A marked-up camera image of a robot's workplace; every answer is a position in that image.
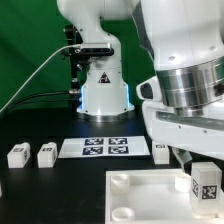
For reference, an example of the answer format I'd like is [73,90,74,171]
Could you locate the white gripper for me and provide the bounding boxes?
[136,76,224,173]

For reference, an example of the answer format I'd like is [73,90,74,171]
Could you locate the white square tabletop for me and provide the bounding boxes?
[105,169,224,224]

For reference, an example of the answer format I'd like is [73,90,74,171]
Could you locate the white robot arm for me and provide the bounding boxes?
[57,0,224,160]

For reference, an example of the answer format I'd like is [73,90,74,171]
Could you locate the white sheet with AprilTags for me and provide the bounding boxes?
[59,136,150,158]

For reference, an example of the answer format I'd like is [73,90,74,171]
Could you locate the silver camera on base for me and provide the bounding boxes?
[74,43,114,57]

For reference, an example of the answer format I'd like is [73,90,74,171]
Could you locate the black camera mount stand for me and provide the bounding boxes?
[61,25,88,110]

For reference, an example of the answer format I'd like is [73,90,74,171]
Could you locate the white cable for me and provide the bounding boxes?
[0,44,83,113]

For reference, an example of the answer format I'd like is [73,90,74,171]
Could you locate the black cable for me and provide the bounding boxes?
[0,90,81,118]

